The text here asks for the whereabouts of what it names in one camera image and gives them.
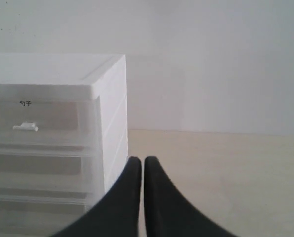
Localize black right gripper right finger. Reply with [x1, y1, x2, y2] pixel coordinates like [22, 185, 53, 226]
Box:
[144, 157, 235, 237]

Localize clear drawer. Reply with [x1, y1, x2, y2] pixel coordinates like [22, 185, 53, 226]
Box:
[0, 100, 101, 147]
[0, 195, 98, 237]
[0, 153, 104, 195]

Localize white plastic drawer cabinet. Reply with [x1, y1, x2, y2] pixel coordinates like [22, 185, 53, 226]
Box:
[0, 53, 128, 237]

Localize clear bottom drawer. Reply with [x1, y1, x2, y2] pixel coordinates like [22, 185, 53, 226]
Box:
[0, 195, 98, 237]

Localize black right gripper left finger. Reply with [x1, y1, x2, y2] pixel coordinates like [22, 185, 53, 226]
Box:
[53, 157, 141, 237]

